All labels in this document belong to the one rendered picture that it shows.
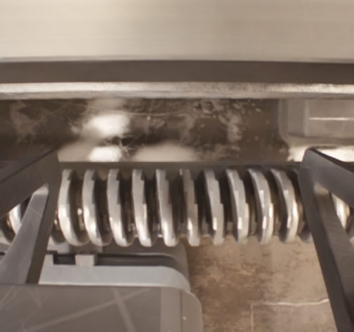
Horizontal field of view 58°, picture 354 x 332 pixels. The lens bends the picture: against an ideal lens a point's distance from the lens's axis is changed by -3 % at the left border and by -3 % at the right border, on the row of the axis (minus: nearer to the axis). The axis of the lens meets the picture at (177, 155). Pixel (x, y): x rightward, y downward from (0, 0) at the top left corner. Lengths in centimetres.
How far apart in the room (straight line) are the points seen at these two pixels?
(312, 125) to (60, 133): 35
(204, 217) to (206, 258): 81
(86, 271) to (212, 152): 39
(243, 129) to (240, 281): 61
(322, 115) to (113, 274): 50
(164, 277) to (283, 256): 42
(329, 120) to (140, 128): 26
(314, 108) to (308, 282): 71
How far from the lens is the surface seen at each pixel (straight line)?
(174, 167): 22
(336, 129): 46
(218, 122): 48
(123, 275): 71
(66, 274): 74
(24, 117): 53
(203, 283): 100
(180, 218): 16
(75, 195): 17
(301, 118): 46
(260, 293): 104
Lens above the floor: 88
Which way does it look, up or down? 84 degrees down
